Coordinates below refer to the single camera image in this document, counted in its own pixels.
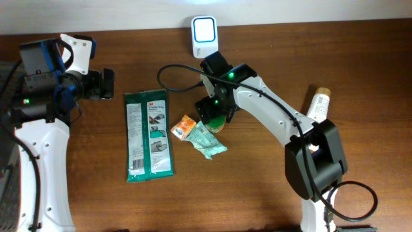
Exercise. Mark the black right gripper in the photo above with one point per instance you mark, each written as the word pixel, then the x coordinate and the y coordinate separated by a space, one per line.
pixel 209 109

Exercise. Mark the teal snack packet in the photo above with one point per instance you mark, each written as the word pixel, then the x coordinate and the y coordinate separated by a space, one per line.
pixel 205 142

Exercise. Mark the orange snack packet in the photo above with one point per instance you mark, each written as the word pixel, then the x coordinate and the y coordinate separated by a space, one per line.
pixel 183 128

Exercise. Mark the grey plastic basket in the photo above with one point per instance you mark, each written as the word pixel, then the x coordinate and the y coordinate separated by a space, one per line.
pixel 10 193

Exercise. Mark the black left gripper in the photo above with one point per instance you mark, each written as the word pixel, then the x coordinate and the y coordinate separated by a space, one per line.
pixel 107 84

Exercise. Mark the green 3M wipes pack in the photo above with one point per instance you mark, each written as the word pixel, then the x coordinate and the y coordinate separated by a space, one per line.
pixel 148 147

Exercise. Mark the green lidded jar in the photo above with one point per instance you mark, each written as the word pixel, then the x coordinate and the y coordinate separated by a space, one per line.
pixel 217 124

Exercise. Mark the white tube with gold cap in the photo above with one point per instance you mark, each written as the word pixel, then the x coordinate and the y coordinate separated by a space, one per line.
pixel 318 109

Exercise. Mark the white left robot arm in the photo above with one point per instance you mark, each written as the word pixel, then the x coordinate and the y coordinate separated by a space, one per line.
pixel 57 77

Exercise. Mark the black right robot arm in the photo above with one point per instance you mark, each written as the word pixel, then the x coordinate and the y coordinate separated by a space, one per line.
pixel 314 158

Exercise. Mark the white barcode scanner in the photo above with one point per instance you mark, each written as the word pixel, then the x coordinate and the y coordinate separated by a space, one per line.
pixel 204 36

